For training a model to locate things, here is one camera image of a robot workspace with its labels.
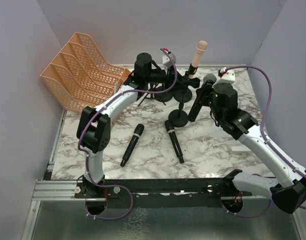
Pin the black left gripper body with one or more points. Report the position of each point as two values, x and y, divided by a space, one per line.
171 75

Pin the white eraser at right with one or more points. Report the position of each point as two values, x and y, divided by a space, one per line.
240 149

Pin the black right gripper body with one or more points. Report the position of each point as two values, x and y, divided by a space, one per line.
208 93

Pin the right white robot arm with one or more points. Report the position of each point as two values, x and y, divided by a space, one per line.
288 189

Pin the silver mesh head black microphone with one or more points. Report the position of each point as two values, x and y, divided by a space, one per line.
194 111

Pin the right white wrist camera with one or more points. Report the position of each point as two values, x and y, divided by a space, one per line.
226 76

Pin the black microphone with white ring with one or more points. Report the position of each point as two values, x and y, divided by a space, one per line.
174 140

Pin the black mounting rail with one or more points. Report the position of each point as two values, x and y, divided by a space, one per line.
157 193

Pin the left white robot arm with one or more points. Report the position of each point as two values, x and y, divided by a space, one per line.
94 129

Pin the orange plastic file organizer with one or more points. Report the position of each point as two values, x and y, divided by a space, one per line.
79 75

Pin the black microphone at far left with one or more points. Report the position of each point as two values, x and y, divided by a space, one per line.
138 131

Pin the beige pink microphone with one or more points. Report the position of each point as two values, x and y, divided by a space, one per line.
200 50

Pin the black stand with round base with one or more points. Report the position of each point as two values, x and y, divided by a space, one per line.
182 92

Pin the black round base stand rear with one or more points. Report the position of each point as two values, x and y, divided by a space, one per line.
162 97

